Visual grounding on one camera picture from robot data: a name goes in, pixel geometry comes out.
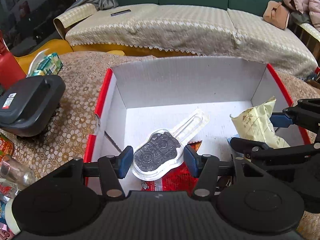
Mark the tan handbag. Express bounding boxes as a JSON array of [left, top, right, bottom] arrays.
[[263, 1, 290, 30]]

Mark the red water bottle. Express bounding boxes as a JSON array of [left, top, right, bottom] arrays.
[[0, 33, 26, 90]]

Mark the black lidded container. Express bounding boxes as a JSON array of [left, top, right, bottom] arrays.
[[1, 75, 66, 137]]

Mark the dark brown chocolate packet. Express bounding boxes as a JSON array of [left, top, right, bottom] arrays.
[[215, 176, 233, 192]]

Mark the cookie ice cream bar packet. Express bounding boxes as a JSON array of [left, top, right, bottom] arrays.
[[131, 113, 210, 181]]

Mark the beige sofa cover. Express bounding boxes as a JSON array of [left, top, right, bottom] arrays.
[[54, 3, 317, 77]]

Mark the cream snack packet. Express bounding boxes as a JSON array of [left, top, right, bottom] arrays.
[[230, 96, 289, 148]]

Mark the pink down jacket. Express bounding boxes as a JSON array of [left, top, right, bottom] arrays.
[[283, 0, 320, 30]]

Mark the dark red foil Oreo bag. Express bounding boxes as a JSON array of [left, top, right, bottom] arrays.
[[188, 140, 202, 152]]

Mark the red cardboard box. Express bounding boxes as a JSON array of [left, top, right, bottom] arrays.
[[84, 56, 293, 162]]

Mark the green tissue pack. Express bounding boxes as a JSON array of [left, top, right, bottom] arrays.
[[27, 53, 63, 77]]

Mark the red snack bag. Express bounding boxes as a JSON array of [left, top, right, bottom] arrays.
[[141, 163, 198, 194]]

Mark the yellow giraffe figure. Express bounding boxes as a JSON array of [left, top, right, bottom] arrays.
[[13, 38, 75, 75]]

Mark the clear glass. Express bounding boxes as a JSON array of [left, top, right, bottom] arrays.
[[1, 155, 36, 187]]

